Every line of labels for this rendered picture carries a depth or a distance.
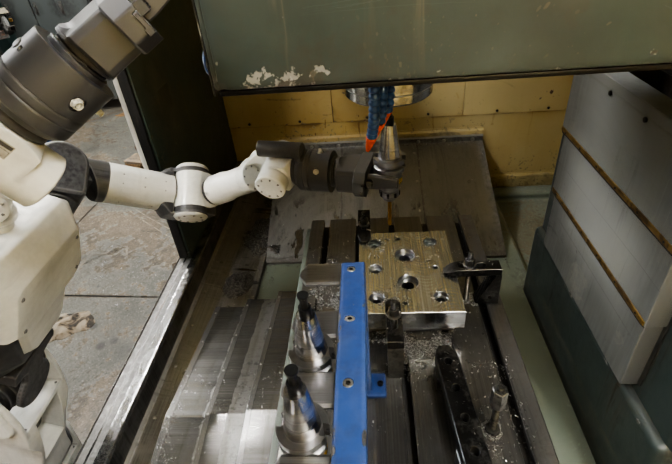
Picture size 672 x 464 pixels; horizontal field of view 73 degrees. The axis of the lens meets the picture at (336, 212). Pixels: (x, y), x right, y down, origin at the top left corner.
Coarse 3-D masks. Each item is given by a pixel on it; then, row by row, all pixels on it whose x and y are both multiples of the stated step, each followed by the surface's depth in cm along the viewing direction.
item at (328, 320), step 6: (318, 312) 69; (324, 312) 69; (330, 312) 69; (336, 312) 69; (318, 318) 68; (324, 318) 68; (330, 318) 68; (336, 318) 68; (294, 324) 68; (324, 324) 67; (330, 324) 67; (336, 324) 67; (294, 330) 67; (324, 330) 66; (330, 330) 66; (336, 330) 66; (330, 336) 65; (336, 336) 65
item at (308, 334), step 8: (312, 312) 59; (296, 320) 58; (304, 320) 58; (312, 320) 58; (296, 328) 59; (304, 328) 58; (312, 328) 58; (320, 328) 60; (296, 336) 60; (304, 336) 59; (312, 336) 59; (320, 336) 60; (296, 344) 60; (304, 344) 59; (312, 344) 59; (320, 344) 60; (296, 352) 61; (304, 352) 60; (312, 352) 60; (320, 352) 60; (304, 360) 60; (312, 360) 60
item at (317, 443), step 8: (320, 408) 55; (320, 416) 54; (328, 424) 53; (280, 432) 53; (320, 432) 53; (328, 432) 54; (280, 440) 52; (288, 440) 52; (312, 440) 52; (320, 440) 51; (280, 448) 53; (288, 448) 51; (296, 448) 51; (304, 448) 51; (312, 448) 51; (320, 448) 52
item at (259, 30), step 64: (256, 0) 44; (320, 0) 44; (384, 0) 43; (448, 0) 43; (512, 0) 43; (576, 0) 43; (640, 0) 42; (256, 64) 47; (320, 64) 47; (384, 64) 47; (448, 64) 46; (512, 64) 46; (576, 64) 46; (640, 64) 46
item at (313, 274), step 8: (312, 264) 78; (320, 264) 78; (328, 264) 78; (336, 264) 78; (304, 272) 77; (312, 272) 77; (320, 272) 77; (328, 272) 76; (336, 272) 76; (304, 280) 75; (312, 280) 75; (320, 280) 75; (328, 280) 75; (336, 280) 75
